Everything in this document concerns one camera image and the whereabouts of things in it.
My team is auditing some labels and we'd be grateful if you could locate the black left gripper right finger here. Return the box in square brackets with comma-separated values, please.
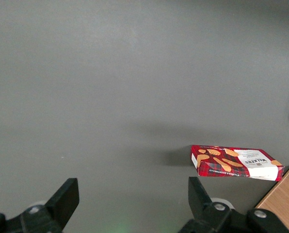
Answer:
[180, 176, 235, 233]

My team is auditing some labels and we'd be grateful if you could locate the wooden drawer cabinet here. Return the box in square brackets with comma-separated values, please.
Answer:
[255, 166, 289, 233]

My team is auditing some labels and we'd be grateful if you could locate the red cookie box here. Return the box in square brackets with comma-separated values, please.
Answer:
[190, 145, 285, 182]

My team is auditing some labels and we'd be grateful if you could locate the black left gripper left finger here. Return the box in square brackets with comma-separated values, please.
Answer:
[19, 178, 80, 233]

